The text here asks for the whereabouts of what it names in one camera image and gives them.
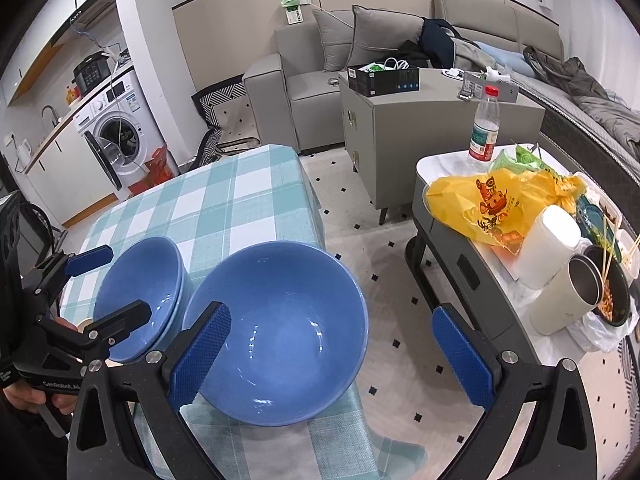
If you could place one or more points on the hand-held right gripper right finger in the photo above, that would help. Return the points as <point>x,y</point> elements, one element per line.
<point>460,360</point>

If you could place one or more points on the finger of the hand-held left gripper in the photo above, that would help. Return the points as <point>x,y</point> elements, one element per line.
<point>125,316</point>
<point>90,260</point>

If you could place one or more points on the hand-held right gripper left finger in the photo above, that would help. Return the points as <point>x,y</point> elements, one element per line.
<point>200,355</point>

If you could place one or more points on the blue bowl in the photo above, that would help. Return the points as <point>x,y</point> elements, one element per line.
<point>137,280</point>
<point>280,320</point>
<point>185,280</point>

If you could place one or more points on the person's left forearm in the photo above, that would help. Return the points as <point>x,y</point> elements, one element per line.
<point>25,452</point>

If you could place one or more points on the person's left hand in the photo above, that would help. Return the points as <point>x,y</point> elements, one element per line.
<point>30,402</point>

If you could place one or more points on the white kitchen counter cabinet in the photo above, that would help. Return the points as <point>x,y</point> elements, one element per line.
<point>65,180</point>

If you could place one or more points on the red cardboard box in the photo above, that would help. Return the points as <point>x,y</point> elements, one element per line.
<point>155,170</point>

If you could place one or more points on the cream thermos cup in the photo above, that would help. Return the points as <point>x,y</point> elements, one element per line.
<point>560,305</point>

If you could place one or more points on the grey coffee table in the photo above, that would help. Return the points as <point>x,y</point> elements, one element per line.
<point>450,245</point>

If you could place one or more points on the white electric kettle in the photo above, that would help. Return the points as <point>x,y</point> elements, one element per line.
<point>24,152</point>

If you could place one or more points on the white plastic bag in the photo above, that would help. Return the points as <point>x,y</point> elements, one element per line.
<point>600,335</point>

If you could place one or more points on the white paper roll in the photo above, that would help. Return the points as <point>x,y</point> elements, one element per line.
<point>547,245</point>

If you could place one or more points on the kitchen faucet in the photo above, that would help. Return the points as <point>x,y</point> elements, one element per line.
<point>49,112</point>

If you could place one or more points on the yellow plastic bag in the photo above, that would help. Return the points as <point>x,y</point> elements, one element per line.
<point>475,205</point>

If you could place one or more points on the white washing machine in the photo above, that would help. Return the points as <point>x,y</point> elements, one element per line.
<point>125,105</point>

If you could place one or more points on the teal checked tablecloth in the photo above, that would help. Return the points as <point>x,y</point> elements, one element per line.
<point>240,200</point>

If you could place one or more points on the yellow items on counter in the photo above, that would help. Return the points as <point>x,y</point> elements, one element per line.
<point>72,95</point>

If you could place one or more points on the black food bowl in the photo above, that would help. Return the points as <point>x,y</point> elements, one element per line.
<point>617,285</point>

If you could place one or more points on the wooden chopsticks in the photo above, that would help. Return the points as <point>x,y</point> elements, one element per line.
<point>605,250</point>

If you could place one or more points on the black pressure cooker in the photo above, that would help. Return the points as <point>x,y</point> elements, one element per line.
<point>91,75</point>

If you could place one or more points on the chair with patterned cushion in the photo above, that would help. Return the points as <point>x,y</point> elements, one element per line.
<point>230,110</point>

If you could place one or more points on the green plastic bag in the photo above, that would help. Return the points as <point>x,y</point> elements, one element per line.
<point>520,160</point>

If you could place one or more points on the clear takeout container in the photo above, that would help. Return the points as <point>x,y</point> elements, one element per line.
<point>607,205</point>

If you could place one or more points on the clear water bottle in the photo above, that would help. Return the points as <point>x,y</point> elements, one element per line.
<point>484,130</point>

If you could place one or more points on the grey side cabinet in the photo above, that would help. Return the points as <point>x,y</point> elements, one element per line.
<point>415,130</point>

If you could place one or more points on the grey tissue box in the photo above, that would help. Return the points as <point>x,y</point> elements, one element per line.
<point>487,87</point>

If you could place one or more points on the grey sofa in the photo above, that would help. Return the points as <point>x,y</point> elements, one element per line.
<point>310,95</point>

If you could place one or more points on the black box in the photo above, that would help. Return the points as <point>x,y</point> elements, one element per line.
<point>385,82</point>

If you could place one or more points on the grey clothing pile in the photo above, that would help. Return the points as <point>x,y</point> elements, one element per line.
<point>590,95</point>

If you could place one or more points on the dark jacket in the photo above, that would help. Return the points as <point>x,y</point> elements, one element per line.
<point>440,42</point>

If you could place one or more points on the green tissue pack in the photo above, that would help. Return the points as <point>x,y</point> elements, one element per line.
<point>292,10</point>

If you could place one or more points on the grey sofa cushion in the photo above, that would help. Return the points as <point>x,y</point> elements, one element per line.
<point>332,40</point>
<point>382,35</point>

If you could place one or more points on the white wall cabinet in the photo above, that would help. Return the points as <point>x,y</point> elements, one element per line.
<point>35,72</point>

